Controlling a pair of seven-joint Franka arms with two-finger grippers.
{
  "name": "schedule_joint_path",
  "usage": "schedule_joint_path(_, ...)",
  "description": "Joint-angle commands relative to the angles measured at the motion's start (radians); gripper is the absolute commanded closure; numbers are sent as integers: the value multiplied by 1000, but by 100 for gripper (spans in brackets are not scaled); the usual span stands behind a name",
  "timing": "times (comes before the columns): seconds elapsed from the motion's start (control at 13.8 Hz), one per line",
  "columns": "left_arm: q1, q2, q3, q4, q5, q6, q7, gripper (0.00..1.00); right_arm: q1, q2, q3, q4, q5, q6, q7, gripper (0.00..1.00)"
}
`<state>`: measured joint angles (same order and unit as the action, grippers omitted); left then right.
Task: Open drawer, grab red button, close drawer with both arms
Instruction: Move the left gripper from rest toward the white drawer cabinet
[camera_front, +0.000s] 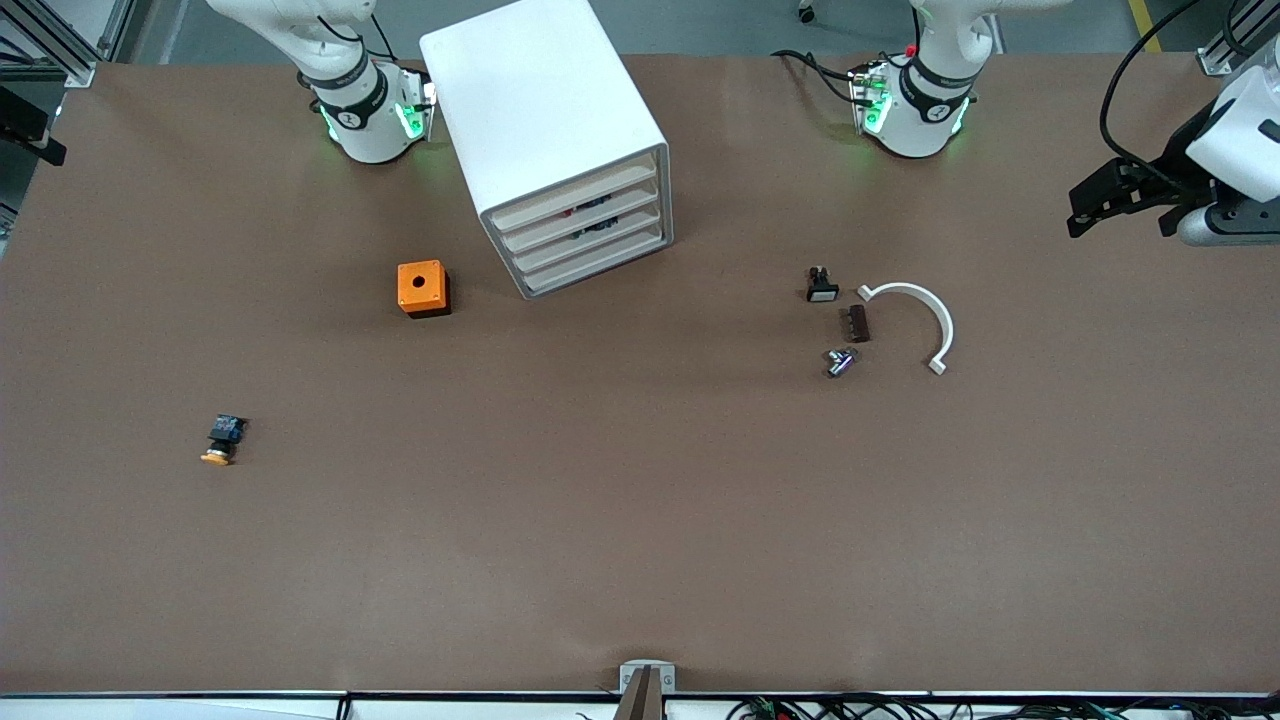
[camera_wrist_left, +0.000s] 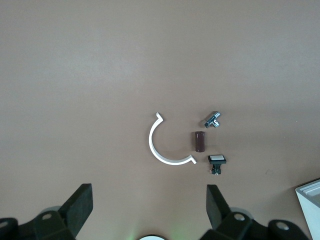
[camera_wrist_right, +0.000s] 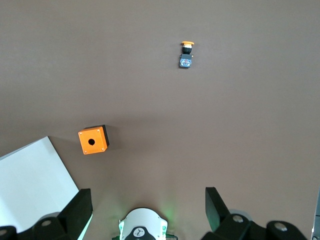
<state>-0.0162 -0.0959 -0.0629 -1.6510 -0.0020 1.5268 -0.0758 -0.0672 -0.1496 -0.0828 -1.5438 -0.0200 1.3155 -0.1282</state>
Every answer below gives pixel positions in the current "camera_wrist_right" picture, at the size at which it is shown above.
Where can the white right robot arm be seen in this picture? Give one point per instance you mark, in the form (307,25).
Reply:
(142,220)

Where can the orange button enclosure box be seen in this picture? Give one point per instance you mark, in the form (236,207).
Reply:
(91,143)

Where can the white drawer cabinet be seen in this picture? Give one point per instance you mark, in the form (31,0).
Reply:
(30,180)

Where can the orange mushroom push button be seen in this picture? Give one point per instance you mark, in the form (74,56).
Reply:
(186,60)

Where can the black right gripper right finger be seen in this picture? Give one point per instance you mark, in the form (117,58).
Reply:
(217,210)

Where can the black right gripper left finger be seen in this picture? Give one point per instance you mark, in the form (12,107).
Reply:
(75,212)

